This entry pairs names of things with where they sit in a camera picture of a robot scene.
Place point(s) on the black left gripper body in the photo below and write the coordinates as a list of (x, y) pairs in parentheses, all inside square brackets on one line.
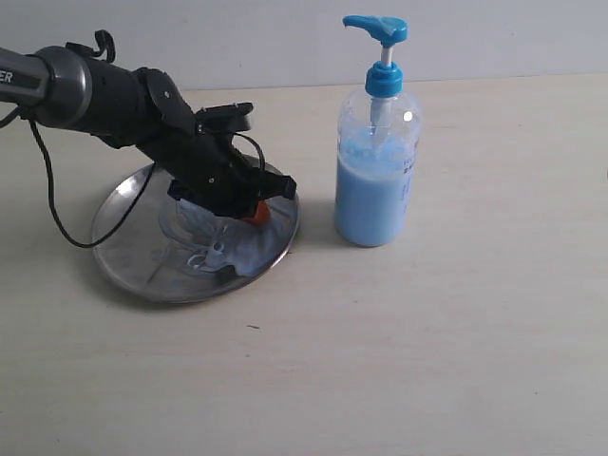
[(208, 171)]

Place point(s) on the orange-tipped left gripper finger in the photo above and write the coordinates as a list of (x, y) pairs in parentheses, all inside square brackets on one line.
[(261, 215), (273, 185)]

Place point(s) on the clear pump bottle blue lotion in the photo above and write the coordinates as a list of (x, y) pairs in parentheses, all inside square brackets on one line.
[(378, 131)]

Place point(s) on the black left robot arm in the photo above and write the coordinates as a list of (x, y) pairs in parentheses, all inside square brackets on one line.
[(67, 88)]

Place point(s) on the round steel plate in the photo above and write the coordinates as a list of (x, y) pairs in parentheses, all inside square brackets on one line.
[(138, 258)]

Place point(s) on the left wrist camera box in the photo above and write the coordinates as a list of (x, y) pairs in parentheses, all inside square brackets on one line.
[(230, 118)]

